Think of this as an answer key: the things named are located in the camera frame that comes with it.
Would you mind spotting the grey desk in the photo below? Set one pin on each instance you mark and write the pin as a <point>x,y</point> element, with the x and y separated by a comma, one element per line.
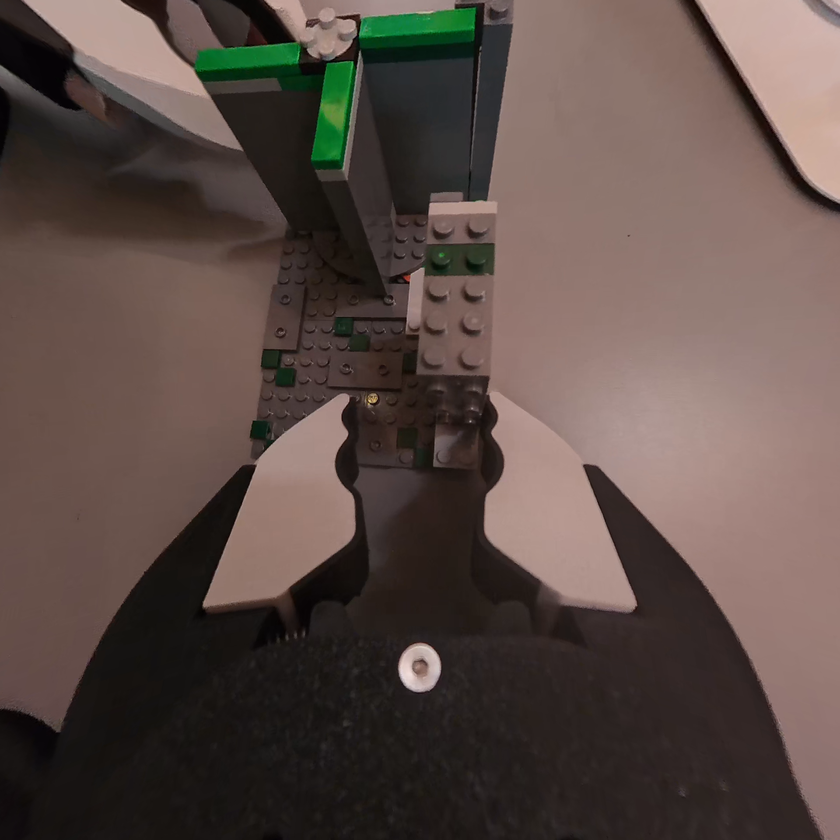
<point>689,361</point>

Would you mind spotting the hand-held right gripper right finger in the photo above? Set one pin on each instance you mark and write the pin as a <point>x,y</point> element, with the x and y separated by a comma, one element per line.
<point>558,525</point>

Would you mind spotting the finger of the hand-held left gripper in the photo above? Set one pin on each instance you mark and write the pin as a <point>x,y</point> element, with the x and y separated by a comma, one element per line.
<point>285,8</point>
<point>151,85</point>

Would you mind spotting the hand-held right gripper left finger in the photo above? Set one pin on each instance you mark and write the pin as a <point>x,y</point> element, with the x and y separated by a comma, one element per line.
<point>289,525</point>

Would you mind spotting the green topped toy brick door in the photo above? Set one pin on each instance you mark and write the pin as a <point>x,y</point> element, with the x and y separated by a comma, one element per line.
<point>420,131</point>

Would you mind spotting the grey toy brick model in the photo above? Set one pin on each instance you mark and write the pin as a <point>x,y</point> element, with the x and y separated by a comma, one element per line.
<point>315,394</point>

